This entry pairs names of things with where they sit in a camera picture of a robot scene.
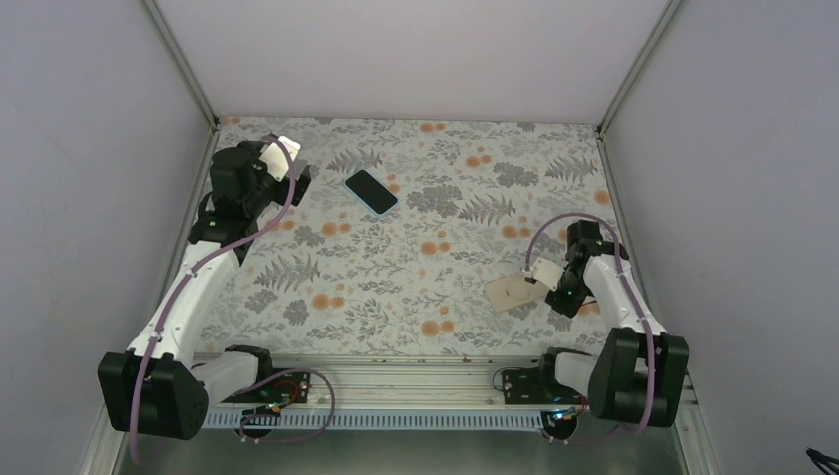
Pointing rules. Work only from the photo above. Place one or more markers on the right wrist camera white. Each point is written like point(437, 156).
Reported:
point(545, 272)

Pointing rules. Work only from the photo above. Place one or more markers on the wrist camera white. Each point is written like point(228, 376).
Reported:
point(545, 272)
point(273, 155)

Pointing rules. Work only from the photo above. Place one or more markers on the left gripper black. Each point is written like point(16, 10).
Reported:
point(301, 186)

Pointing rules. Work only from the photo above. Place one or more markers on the phone in light blue case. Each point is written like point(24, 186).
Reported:
point(371, 192)

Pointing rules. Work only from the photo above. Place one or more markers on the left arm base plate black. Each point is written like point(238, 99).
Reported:
point(288, 389)

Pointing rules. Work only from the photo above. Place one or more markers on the right aluminium frame post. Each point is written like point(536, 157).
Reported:
point(656, 35)

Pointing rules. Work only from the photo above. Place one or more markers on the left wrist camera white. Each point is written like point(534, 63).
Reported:
point(273, 155)

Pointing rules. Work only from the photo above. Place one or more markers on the floral patterned table mat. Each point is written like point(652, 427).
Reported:
point(475, 199)

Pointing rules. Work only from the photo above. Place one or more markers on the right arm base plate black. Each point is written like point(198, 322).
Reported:
point(531, 386)

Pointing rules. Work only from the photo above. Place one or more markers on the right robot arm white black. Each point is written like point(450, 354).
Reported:
point(638, 375)

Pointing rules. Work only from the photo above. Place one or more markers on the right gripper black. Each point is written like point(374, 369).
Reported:
point(569, 309)

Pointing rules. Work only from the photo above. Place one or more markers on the beige phone case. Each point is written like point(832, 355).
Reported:
point(513, 291)

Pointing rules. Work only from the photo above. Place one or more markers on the aluminium mounting rail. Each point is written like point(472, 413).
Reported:
point(411, 382)

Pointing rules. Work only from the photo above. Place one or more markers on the left aluminium frame post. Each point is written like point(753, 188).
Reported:
point(181, 61)

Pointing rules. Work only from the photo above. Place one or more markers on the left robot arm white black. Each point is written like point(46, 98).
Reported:
point(155, 387)

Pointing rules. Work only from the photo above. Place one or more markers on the slotted cable duct grey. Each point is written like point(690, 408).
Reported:
point(434, 420)

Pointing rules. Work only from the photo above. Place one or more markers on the aluminium frame post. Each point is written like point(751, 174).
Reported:
point(181, 61)
point(656, 35)

